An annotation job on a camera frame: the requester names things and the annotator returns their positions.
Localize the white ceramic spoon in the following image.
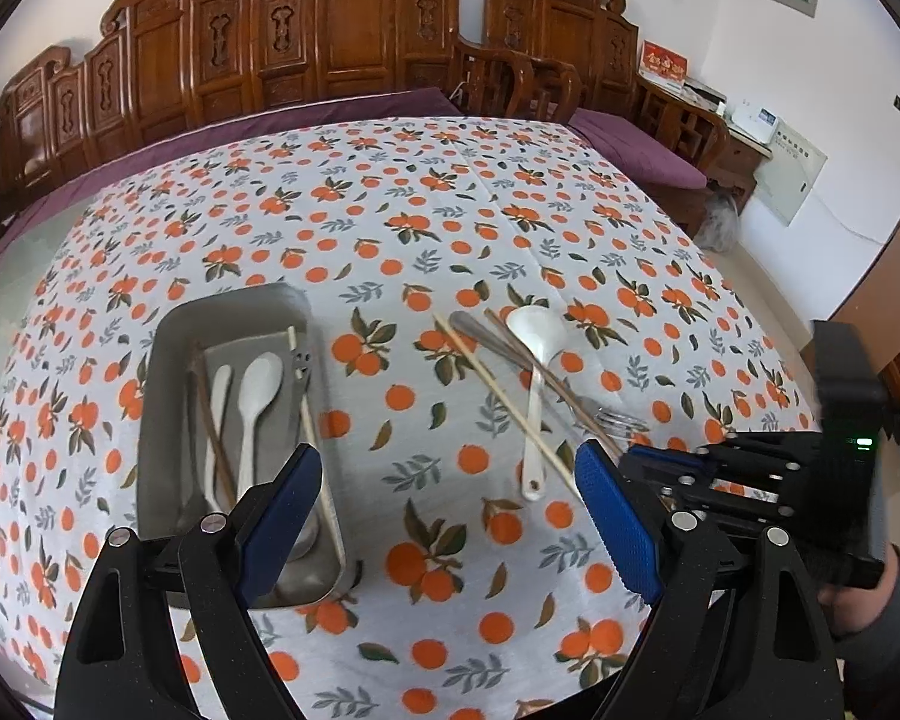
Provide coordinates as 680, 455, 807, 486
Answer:
505, 305, 567, 502

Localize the light bamboo chopstick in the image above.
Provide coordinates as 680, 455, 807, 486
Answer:
432, 312, 584, 496
286, 325, 347, 572

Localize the person's right hand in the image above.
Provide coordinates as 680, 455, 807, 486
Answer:
818, 543, 900, 635

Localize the white plastic fork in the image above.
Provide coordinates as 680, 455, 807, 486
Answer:
194, 362, 236, 515

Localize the white plastic spoon in tray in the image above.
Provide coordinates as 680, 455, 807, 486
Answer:
237, 351, 283, 496

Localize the grey jacket sleeve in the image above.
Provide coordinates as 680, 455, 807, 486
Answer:
834, 548, 900, 718

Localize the grey metal tray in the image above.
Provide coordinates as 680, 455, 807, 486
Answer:
136, 281, 349, 611

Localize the orange print tablecloth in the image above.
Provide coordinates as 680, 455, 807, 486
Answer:
0, 119, 813, 718

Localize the purple chair cushion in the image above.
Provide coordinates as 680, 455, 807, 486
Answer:
567, 107, 707, 190

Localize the wooden side table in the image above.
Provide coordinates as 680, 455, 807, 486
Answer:
634, 78, 772, 229

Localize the white electrical panel box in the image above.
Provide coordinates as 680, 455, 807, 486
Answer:
754, 121, 827, 226

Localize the white device on side table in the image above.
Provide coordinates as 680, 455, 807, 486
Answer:
730, 99, 779, 145

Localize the red sign card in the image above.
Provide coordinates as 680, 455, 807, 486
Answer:
639, 41, 689, 86

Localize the purple bench cushion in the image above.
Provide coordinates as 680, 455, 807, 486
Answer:
0, 88, 460, 265

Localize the wooden armchair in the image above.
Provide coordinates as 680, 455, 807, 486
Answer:
482, 0, 639, 117

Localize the carved wooden bench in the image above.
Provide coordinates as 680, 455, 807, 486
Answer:
0, 0, 461, 210

